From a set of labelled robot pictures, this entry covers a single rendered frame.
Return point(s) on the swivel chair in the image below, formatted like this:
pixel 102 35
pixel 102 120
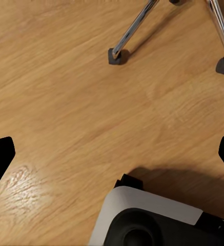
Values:
pixel 114 54

